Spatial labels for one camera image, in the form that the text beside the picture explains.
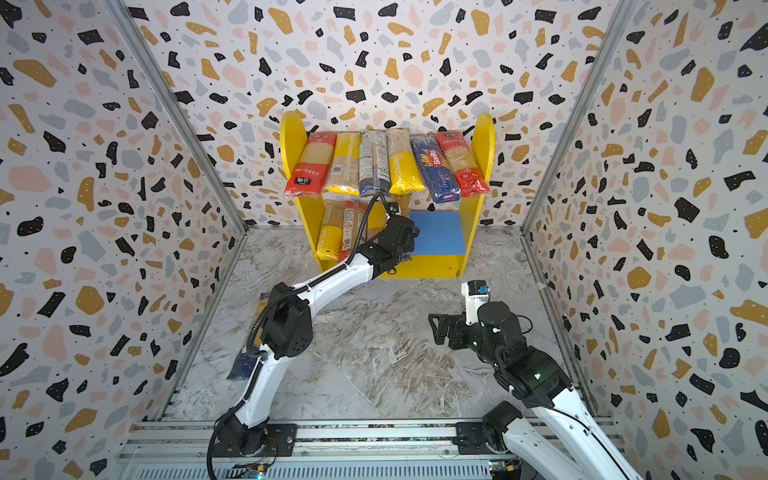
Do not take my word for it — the dark blue spaghetti bag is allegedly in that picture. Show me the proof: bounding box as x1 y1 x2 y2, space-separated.
226 293 269 381

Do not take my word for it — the orange blue spaghetti bag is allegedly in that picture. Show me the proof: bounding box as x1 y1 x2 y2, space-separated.
396 198 411 218

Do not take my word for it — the plain yellow spaghetti bag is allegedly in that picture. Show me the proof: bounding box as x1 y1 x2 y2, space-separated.
325 132 361 196

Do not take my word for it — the clear white label spaghetti bag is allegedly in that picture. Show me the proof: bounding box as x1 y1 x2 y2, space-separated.
359 130 391 197

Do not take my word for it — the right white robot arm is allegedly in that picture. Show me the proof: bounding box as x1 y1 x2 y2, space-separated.
428 301 640 479

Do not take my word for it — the yellow Pastatime spaghetti bag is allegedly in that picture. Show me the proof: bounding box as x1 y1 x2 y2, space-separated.
366 202 388 240

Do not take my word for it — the yellow shelf with coloured boards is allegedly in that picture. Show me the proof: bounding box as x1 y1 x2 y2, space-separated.
279 110 496 279

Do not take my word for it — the red spaghetti bag black label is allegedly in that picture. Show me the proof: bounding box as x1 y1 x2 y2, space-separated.
285 132 337 197

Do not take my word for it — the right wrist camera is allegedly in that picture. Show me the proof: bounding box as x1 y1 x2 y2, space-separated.
461 280 490 326

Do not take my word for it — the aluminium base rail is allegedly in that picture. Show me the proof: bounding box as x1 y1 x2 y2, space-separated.
113 418 631 480

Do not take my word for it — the red clear spaghetti bag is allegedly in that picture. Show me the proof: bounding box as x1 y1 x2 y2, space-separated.
339 200 366 262

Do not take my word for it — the blue Barilla spaghetti bag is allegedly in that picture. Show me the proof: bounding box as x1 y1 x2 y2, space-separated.
410 134 461 204

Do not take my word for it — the red spaghetti bag top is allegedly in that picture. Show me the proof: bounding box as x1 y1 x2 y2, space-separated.
436 131 490 197

